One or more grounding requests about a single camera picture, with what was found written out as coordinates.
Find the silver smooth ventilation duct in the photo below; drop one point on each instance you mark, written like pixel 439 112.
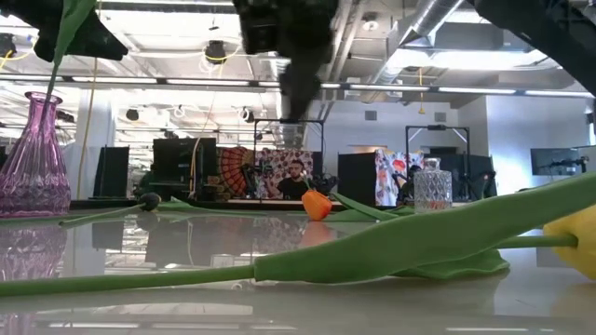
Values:
pixel 428 18

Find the person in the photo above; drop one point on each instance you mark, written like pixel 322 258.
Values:
pixel 293 186
pixel 407 186

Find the red floral patterned cloth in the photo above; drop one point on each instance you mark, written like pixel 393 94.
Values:
pixel 274 160

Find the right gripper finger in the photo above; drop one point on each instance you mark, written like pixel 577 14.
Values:
pixel 298 88

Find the white cloth screen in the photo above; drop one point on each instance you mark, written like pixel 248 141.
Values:
pixel 72 172

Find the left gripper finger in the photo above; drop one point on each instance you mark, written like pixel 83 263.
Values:
pixel 104 42

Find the clear cut-glass vase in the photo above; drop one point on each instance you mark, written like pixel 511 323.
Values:
pixel 433 191

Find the large black cabinet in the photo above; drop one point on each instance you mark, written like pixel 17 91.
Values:
pixel 172 163

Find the black background rig frame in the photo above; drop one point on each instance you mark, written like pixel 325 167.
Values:
pixel 437 127
pixel 265 122

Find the narrow black panel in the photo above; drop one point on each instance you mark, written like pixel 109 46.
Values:
pixel 112 172

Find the black square panel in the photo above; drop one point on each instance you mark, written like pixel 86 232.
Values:
pixel 356 179

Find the multicolour floral cloth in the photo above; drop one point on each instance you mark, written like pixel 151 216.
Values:
pixel 386 181

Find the orange mandala tapestry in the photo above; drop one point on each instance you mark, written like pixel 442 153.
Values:
pixel 235 172

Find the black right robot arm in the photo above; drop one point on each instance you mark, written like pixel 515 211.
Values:
pixel 559 37

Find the long ceiling light strip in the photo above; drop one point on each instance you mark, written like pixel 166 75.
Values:
pixel 209 82

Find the purple ribbed glass vase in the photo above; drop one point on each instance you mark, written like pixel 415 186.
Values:
pixel 32 177

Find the round black ceiling device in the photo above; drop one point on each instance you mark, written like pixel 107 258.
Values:
pixel 215 51

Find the dark purple artificial tulip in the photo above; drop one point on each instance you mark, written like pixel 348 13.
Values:
pixel 150 201

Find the wooden background table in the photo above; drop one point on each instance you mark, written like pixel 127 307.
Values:
pixel 279 202

